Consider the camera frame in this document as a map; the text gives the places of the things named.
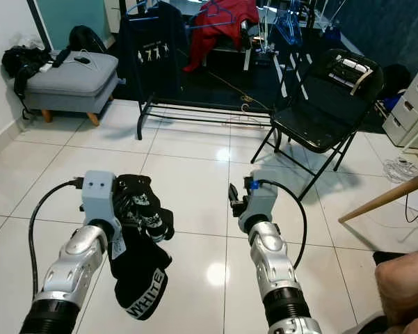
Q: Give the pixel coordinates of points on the long black remote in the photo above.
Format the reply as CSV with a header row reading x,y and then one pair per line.
x,y
61,59

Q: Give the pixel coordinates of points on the light wooden pole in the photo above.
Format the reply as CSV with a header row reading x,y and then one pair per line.
x,y
386,195

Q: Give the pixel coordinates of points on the long white tape strip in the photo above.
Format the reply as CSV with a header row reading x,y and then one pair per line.
x,y
279,75

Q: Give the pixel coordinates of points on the white and black gadget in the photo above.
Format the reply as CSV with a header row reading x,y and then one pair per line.
x,y
355,69

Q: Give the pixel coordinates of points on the small white box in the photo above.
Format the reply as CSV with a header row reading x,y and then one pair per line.
x,y
46,67

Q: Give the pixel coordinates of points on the black folding chair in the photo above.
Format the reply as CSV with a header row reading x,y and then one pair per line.
x,y
320,104

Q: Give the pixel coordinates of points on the small black phone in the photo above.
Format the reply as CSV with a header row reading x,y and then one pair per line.
x,y
82,60

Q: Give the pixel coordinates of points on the person in teal clothes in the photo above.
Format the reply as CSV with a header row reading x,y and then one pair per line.
x,y
403,285

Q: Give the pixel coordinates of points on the white drawer unit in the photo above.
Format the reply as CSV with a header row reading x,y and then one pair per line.
x,y
410,104

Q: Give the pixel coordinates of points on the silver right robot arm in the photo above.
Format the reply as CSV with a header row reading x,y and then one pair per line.
x,y
271,264

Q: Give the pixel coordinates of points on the grey upholstered ottoman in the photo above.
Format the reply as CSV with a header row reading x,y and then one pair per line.
x,y
73,89

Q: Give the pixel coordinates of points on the white cabinet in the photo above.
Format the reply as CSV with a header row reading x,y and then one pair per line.
x,y
111,14

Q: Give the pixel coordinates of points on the black backpack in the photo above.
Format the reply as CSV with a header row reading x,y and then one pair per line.
x,y
87,40

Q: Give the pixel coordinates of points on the black garment with white print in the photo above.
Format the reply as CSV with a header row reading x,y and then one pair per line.
x,y
139,278

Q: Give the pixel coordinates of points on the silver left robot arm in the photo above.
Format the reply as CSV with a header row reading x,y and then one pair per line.
x,y
76,264

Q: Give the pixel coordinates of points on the red cloth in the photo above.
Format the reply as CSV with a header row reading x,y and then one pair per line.
x,y
208,49

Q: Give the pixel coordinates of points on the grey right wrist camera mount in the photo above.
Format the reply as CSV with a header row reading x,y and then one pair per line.
x,y
261,200

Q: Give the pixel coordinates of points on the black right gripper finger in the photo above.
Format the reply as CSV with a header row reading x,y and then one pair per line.
x,y
234,193

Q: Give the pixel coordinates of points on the black metal clothes rack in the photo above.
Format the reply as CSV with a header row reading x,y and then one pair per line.
x,y
202,106

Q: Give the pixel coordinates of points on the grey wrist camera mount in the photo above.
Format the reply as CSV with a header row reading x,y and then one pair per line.
x,y
261,200
99,198

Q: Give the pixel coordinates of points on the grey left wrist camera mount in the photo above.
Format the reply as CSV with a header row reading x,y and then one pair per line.
x,y
99,198

